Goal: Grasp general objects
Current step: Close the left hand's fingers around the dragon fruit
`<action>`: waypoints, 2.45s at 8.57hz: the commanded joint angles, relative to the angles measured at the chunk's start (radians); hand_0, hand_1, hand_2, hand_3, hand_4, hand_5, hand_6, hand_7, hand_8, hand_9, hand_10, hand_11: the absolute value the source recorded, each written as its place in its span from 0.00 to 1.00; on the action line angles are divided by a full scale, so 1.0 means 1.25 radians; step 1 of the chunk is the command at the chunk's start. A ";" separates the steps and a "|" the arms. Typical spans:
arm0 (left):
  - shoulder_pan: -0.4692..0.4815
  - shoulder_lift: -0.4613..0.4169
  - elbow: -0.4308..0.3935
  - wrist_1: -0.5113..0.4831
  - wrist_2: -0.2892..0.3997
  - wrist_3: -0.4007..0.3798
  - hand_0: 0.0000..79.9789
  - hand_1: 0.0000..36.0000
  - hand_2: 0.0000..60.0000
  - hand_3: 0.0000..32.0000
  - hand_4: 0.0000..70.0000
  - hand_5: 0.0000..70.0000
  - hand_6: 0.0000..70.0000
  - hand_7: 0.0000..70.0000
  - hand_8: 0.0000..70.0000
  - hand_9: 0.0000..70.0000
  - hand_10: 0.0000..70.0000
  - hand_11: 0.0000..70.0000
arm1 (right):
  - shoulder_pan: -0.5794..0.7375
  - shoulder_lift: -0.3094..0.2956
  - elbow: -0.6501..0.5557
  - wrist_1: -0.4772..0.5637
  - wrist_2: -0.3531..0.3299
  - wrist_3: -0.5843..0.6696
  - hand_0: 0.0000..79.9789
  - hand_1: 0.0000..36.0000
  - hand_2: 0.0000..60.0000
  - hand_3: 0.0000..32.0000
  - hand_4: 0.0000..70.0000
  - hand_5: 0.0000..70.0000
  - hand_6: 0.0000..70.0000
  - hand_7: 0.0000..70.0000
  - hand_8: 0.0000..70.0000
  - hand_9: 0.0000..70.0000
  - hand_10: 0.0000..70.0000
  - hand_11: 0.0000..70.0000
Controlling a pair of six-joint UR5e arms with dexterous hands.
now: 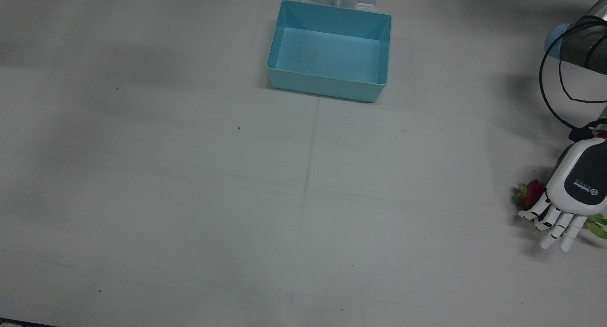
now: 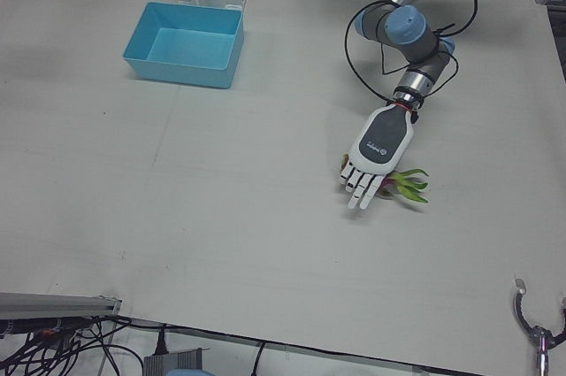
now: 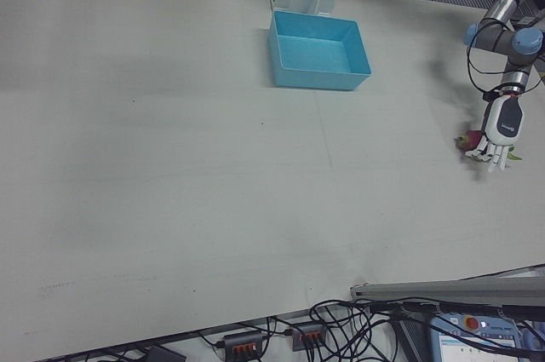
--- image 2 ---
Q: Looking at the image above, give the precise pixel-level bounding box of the white grey robot hand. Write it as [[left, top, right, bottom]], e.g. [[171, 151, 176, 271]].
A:
[[338, 101, 420, 211]]

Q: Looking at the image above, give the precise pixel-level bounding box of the pink dragon fruit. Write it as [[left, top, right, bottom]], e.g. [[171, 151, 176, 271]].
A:
[[339, 152, 431, 205]]

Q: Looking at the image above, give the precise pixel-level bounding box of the light blue plastic bin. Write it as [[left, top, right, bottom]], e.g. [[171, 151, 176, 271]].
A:
[[121, 1, 246, 90]]

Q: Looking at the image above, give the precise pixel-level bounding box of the metal claw grabber tool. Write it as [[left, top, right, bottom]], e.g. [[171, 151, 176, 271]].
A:
[[512, 277, 566, 376]]

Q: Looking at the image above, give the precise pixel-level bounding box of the aluminium profile bar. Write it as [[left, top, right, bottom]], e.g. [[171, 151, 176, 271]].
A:
[[0, 291, 123, 322]]

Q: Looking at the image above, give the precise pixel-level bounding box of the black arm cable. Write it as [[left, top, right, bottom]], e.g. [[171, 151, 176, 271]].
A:
[[344, 0, 480, 105]]

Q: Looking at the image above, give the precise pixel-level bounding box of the black cable tangle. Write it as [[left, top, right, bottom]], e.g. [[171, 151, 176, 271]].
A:
[[0, 316, 169, 376]]

